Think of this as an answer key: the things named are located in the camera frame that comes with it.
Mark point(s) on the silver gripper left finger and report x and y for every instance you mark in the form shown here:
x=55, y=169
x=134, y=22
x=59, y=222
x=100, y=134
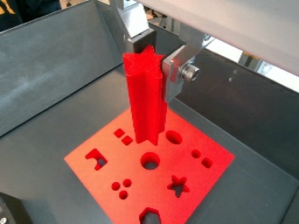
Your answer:
x=140, y=35

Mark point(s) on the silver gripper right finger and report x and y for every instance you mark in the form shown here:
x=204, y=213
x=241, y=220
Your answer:
x=178, y=64

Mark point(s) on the red star-shaped peg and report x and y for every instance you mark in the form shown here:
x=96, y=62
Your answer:
x=145, y=80

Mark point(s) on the red shape-sorting block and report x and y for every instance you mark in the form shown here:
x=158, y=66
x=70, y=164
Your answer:
x=149, y=178

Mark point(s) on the black block holder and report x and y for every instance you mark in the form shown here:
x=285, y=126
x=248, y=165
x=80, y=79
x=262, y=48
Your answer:
x=13, y=211

